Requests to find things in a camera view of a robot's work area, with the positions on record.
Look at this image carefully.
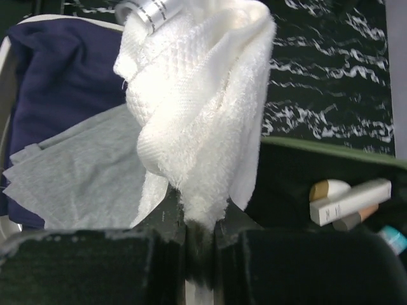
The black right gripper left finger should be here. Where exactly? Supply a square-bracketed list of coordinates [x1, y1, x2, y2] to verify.
[1, 190, 185, 304]

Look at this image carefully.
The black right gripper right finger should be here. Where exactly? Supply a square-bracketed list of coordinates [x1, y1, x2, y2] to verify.
[214, 203, 406, 304]

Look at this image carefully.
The green hard-shell suitcase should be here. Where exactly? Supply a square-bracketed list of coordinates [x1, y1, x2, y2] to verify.
[245, 143, 406, 252]

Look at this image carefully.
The grey garment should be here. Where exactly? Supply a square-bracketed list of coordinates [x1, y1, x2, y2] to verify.
[4, 105, 146, 229]

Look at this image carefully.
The white grey cloth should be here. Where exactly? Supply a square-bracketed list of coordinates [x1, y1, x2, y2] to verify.
[114, 1, 276, 231]

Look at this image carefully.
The navy blue garment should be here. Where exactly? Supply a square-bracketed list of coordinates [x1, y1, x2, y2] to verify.
[1, 19, 125, 228]

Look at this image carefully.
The white cosmetic tube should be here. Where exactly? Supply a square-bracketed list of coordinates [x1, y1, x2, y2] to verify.
[309, 178, 392, 226]

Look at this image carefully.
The beige cosmetic stick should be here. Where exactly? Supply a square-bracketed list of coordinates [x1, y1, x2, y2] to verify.
[333, 204, 379, 231]

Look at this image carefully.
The white round cosmetic jar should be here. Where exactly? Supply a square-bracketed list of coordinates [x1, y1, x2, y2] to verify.
[309, 179, 351, 202]

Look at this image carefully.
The white rectangular plastic basin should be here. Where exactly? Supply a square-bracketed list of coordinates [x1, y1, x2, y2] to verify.
[1, 14, 123, 244]

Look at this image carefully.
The pink blue tube bottle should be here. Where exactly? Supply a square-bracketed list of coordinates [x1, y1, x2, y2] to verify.
[378, 226, 407, 255]

